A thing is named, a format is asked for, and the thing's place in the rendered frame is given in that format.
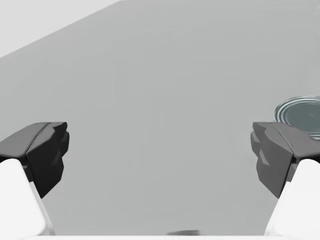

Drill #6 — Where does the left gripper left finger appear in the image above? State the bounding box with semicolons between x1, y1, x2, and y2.
0;121;71;237

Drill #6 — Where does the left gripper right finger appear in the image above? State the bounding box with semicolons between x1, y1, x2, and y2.
250;121;320;237

